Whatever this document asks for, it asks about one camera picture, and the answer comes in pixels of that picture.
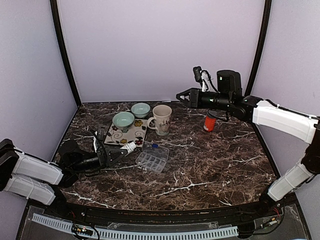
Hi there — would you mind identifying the orange pill bottle grey cap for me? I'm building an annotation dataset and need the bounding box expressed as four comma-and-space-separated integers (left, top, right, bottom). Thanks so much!
203, 111, 216, 132

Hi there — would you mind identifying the blue striped ceramic bowl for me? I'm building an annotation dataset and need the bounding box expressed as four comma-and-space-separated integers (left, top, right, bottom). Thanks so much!
131, 102, 151, 119

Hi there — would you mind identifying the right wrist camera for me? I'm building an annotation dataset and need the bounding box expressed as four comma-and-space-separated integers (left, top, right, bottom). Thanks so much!
192, 66, 213, 92

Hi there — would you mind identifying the black frame post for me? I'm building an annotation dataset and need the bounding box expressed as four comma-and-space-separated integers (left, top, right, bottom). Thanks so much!
49, 0, 82, 108
244, 0, 272, 96

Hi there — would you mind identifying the cream ceramic mug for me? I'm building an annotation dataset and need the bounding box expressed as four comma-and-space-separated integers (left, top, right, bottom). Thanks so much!
146, 104, 172, 136

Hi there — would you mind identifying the clear plastic pill organizer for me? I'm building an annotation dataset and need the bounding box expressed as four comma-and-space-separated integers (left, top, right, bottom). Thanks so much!
135, 141, 170, 173

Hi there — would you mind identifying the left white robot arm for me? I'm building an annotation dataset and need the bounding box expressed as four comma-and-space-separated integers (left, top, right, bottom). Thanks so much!
0, 138, 130, 218

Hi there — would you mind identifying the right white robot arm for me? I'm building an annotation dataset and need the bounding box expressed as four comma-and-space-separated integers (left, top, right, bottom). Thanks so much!
176, 66, 320, 217

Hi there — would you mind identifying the small white pill bottle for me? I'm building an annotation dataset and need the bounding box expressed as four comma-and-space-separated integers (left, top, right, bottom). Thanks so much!
121, 142, 137, 155

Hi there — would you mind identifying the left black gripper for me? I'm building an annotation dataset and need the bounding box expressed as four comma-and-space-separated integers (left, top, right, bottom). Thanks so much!
71, 146, 128, 173

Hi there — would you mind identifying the white slotted cable duct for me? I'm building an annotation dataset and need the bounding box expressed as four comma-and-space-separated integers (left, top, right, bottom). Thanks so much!
31, 213, 239, 240

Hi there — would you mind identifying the light green ceramic bowl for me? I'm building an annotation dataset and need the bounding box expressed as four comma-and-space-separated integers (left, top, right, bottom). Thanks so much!
112, 111, 135, 133

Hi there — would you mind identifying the left black frame post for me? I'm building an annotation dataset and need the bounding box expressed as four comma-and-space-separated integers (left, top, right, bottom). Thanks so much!
49, 0, 82, 108

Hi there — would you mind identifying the black front rail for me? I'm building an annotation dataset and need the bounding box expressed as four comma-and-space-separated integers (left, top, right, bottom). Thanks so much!
44, 202, 283, 225

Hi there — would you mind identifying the floral rectangular ceramic plate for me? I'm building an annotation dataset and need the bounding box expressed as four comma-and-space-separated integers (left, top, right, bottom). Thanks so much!
104, 119, 147, 148

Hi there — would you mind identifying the right black frame post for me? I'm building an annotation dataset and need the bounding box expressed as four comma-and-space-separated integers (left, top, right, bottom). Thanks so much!
244, 0, 272, 96

